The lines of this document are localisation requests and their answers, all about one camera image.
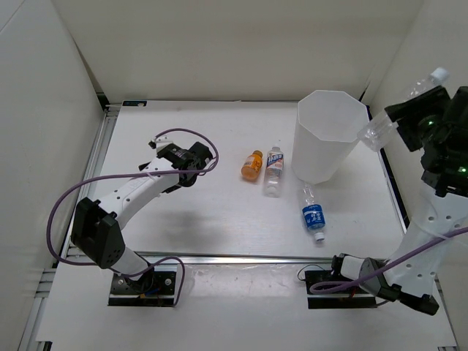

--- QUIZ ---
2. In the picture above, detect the clear unlabelled plastic bottle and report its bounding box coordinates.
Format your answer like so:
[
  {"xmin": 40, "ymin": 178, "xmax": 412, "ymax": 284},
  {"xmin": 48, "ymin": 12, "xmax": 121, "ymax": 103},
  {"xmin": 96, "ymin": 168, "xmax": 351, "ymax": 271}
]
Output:
[{"xmin": 357, "ymin": 67, "xmax": 450, "ymax": 152}]

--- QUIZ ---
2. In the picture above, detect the orange juice bottle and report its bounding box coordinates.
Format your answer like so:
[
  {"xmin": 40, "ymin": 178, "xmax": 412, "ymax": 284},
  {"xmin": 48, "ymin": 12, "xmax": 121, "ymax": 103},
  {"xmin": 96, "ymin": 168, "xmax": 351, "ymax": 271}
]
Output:
[{"xmin": 241, "ymin": 150, "xmax": 263, "ymax": 181}]

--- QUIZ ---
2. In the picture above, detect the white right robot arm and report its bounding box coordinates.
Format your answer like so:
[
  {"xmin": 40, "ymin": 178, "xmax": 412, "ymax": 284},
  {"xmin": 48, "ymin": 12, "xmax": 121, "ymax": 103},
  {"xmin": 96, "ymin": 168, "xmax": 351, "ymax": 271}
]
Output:
[{"xmin": 328, "ymin": 86, "xmax": 467, "ymax": 315}]

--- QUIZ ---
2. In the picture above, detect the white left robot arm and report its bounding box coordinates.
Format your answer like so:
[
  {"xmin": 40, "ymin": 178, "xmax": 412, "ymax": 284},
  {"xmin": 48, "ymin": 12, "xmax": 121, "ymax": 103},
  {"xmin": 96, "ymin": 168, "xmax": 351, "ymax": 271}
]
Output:
[{"xmin": 71, "ymin": 142, "xmax": 214, "ymax": 293}]

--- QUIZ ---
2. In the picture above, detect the white octagonal plastic bin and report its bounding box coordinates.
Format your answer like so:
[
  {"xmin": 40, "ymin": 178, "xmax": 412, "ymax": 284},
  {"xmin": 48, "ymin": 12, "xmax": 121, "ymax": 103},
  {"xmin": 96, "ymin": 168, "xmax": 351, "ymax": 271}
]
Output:
[{"xmin": 291, "ymin": 90, "xmax": 369, "ymax": 184}]

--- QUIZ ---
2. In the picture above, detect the clear bottle red-blue label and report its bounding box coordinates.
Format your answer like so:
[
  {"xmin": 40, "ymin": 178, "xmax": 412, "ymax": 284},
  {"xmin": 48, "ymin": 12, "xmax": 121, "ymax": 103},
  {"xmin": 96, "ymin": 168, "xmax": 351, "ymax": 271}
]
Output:
[{"xmin": 263, "ymin": 145, "xmax": 284, "ymax": 197}]

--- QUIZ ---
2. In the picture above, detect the blue label sticker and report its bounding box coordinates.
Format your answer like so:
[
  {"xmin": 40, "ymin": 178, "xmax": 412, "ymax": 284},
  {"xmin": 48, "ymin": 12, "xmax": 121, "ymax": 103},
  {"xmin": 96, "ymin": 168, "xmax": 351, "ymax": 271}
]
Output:
[{"xmin": 122, "ymin": 100, "xmax": 147, "ymax": 107}]

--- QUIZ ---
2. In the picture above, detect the clear bottle blue label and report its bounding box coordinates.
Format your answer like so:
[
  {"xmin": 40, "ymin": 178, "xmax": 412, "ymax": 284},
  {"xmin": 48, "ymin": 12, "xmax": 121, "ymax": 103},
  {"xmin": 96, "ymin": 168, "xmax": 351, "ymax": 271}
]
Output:
[{"xmin": 300, "ymin": 183, "xmax": 326, "ymax": 244}]

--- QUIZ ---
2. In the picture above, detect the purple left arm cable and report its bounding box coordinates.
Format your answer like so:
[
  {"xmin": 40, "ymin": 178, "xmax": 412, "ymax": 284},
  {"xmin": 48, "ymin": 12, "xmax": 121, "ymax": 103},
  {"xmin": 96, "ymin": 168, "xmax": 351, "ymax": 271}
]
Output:
[{"xmin": 47, "ymin": 127, "xmax": 220, "ymax": 307}]

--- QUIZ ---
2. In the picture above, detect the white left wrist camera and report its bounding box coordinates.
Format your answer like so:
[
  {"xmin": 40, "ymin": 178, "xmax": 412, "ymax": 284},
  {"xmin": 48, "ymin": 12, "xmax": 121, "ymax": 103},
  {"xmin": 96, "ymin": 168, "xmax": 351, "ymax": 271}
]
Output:
[{"xmin": 148, "ymin": 135, "xmax": 173, "ymax": 152}]

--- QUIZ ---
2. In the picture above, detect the aluminium front frame rail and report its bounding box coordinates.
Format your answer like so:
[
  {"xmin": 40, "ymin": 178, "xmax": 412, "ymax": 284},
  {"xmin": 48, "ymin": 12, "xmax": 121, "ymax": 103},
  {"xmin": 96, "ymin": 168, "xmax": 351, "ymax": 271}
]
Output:
[{"xmin": 135, "ymin": 251, "xmax": 332, "ymax": 265}]

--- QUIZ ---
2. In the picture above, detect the aluminium frame rail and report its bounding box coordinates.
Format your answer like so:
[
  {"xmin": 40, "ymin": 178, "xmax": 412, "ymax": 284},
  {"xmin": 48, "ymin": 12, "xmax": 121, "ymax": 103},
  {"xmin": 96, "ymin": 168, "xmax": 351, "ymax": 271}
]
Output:
[
  {"xmin": 135, "ymin": 251, "xmax": 332, "ymax": 265},
  {"xmin": 72, "ymin": 109, "xmax": 118, "ymax": 220}
]

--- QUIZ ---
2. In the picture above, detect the aluminium left frame rail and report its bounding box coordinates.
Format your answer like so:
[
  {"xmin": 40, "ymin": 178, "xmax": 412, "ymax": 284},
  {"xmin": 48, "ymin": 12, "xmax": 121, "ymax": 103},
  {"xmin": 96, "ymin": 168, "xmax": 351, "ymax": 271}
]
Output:
[{"xmin": 72, "ymin": 109, "xmax": 118, "ymax": 220}]

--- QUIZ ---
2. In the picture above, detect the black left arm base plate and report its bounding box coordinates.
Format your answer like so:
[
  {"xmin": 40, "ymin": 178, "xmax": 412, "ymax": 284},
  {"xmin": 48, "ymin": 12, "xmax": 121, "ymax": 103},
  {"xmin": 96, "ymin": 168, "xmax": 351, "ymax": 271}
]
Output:
[{"xmin": 107, "ymin": 265, "xmax": 178, "ymax": 307}]

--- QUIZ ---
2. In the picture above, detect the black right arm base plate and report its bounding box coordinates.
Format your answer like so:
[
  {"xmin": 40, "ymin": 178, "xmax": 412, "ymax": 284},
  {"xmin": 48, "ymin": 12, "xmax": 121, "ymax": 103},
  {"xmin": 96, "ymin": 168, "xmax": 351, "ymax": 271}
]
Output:
[{"xmin": 296, "ymin": 268, "xmax": 377, "ymax": 310}]

